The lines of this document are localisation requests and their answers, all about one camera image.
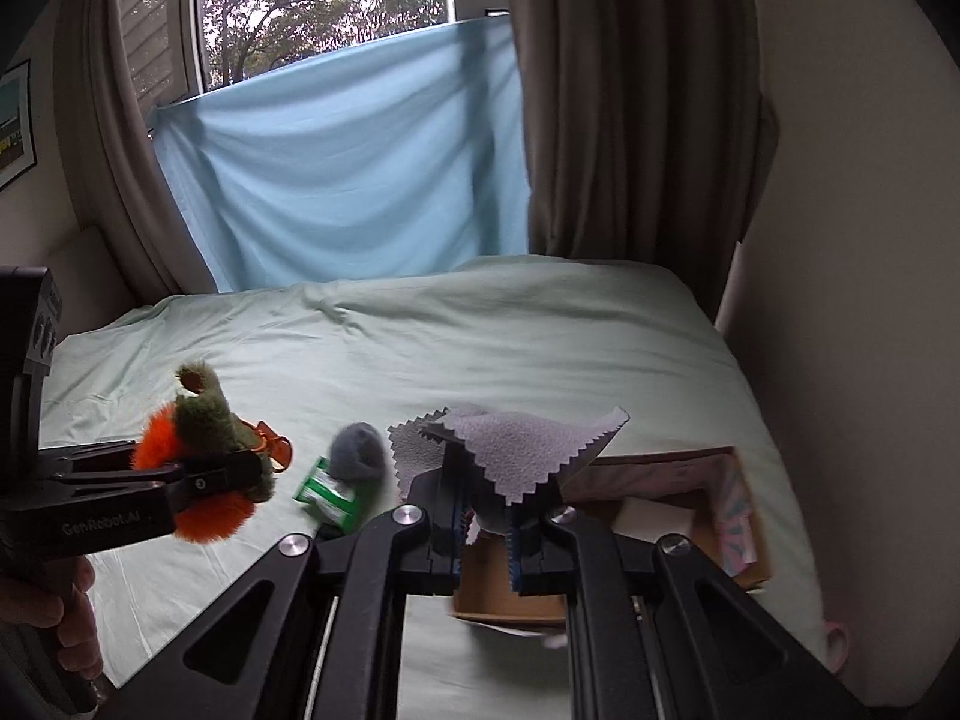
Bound orange green plush toy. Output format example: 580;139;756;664
130;361;293;544

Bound green wet wipes pack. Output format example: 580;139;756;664
295;457;381;535

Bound grey fuzzy sock ball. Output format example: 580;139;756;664
329;422;386;483

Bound grey microfibre cloth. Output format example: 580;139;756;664
387;405;630;535

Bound person's left hand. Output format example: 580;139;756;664
2;556;104;679

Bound pale green bed sheet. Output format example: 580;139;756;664
41;257;825;689

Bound patterned cardboard box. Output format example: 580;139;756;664
451;447;773;635

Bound beige headboard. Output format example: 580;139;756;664
47;226;135;338

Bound pink object beside bed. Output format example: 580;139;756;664
825;621;851;674

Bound brown left curtain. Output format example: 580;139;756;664
52;0;217;302

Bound brown curtain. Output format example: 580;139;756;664
509;0;778;317
52;0;217;302

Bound light blue hanging sheet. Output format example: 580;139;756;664
149;16;530;293

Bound brown right curtain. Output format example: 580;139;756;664
509;0;778;317

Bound framed wall picture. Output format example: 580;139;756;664
0;60;37;188

